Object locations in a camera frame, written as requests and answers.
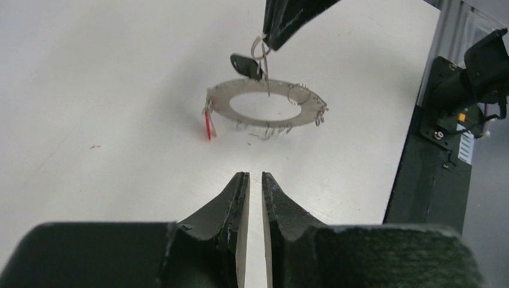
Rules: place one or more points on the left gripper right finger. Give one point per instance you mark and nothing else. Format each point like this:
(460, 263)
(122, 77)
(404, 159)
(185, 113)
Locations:
(302, 251)

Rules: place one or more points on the red tagged key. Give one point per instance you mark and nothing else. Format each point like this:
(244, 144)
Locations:
(210, 129)

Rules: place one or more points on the black tagged key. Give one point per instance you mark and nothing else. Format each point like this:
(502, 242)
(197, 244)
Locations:
(247, 67)

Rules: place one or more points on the aluminium frame rail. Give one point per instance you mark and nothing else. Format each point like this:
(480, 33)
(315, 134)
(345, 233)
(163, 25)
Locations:
(460, 25)

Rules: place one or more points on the right white cable duct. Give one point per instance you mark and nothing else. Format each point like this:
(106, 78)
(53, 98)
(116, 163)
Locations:
(466, 147)

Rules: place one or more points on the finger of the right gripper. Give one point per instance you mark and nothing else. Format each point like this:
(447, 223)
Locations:
(283, 18)

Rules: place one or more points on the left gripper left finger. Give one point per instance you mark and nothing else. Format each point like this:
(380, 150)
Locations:
(206, 249)

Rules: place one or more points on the metal key ring disc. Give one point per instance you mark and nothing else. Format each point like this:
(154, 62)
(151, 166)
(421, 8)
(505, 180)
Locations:
(269, 106)

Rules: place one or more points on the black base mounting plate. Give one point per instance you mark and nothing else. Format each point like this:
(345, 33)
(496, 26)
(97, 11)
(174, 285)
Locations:
(431, 184)

